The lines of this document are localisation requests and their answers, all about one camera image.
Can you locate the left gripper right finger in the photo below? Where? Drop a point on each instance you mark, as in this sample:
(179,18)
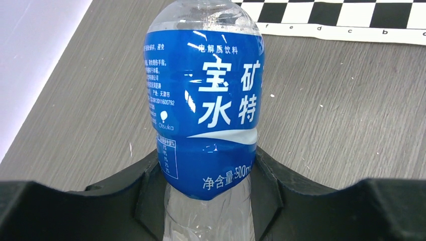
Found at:
(289,206)

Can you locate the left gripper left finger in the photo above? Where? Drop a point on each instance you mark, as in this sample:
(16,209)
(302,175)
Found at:
(125,206)

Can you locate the blue label water bottle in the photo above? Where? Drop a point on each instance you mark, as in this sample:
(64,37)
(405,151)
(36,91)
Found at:
(204,62)

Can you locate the checkerboard mat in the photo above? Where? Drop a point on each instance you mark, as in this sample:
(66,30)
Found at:
(401,22)

